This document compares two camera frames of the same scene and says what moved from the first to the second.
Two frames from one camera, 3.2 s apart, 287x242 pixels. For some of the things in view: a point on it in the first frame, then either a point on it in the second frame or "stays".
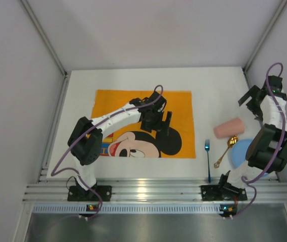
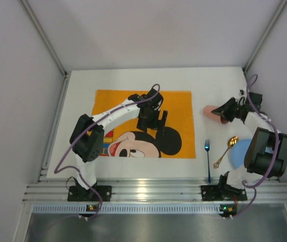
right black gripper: [252, 100] → [231, 110]
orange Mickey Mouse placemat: [133, 140] stays
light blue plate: [238, 153] stays
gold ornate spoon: [232, 140] stays
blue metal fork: [207, 146] stays
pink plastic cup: [232, 127] → [207, 111]
